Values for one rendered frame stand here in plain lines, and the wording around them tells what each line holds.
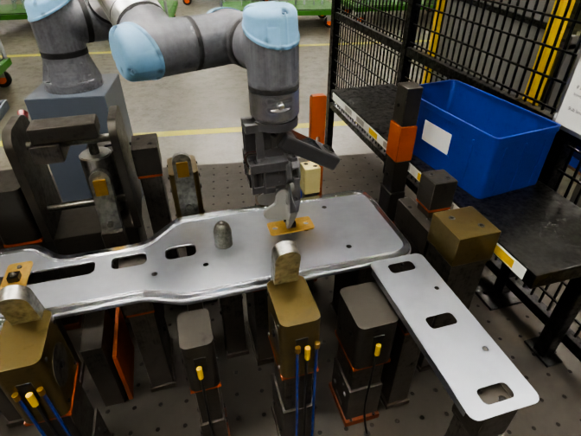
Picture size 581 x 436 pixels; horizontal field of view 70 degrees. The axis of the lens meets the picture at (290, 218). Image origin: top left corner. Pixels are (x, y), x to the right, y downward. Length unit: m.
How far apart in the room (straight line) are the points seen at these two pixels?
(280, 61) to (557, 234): 0.56
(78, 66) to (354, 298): 0.94
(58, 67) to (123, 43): 0.68
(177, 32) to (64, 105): 0.69
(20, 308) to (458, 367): 0.57
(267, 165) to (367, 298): 0.27
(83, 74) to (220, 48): 0.69
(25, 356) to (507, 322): 0.97
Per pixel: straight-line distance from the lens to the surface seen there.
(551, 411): 1.03
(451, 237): 0.74
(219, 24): 0.66
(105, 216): 0.86
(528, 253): 0.79
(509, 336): 1.11
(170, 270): 0.73
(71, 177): 1.37
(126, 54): 0.61
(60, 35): 1.27
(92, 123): 0.82
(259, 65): 0.60
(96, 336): 0.84
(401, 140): 0.95
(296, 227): 0.77
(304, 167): 0.86
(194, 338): 0.64
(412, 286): 0.70
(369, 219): 0.83
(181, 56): 0.63
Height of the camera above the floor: 1.48
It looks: 36 degrees down
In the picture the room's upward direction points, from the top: straight up
